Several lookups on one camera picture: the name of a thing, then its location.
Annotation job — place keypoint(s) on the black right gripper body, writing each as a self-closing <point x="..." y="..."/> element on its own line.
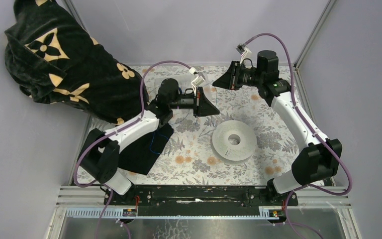
<point x="240" y="76"/>

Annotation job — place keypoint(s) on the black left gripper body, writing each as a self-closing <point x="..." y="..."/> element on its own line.
<point x="186" y="101"/>

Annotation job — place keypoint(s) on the white perforated spool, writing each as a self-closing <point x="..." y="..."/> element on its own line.
<point x="233" y="142"/>

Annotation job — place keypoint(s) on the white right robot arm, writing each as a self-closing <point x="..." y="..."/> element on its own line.
<point x="318" y="154"/>

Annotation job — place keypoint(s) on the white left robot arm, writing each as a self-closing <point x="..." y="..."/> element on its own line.
<point x="101" y="150"/>

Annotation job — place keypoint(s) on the black folded cloth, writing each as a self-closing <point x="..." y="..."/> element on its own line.
<point x="140" y="156"/>

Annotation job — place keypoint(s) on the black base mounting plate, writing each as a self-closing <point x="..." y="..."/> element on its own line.
<point x="192" y="200"/>

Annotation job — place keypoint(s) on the black patterned plush blanket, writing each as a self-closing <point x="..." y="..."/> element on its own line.
<point x="54" y="60"/>

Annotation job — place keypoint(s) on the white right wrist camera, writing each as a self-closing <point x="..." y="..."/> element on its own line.
<point x="245" y="53"/>

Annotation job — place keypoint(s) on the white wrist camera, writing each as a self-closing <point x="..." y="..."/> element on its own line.
<point x="245" y="53"/>
<point x="199" y="79"/>

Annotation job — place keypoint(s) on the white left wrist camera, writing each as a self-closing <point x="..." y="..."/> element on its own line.
<point x="199" y="79"/>

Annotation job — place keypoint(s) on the aluminium frame rails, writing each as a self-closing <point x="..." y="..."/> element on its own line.
<point x="89" y="203"/>

